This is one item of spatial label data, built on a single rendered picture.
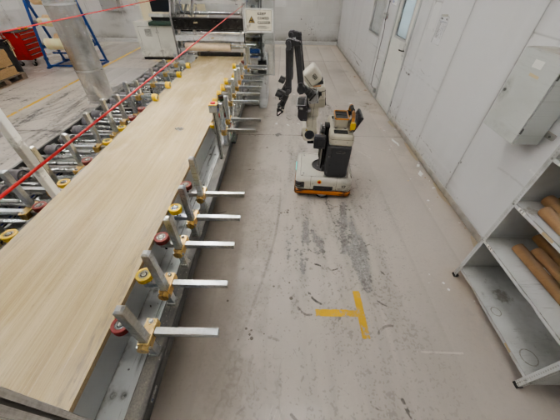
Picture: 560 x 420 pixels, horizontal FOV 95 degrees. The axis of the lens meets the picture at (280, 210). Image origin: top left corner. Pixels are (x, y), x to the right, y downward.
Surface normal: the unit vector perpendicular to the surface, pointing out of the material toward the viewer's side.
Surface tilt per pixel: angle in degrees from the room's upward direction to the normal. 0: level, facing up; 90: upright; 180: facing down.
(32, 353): 0
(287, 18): 90
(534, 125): 90
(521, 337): 0
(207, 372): 0
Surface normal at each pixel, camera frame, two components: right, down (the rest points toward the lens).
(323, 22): -0.01, 0.68
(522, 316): 0.01, -0.73
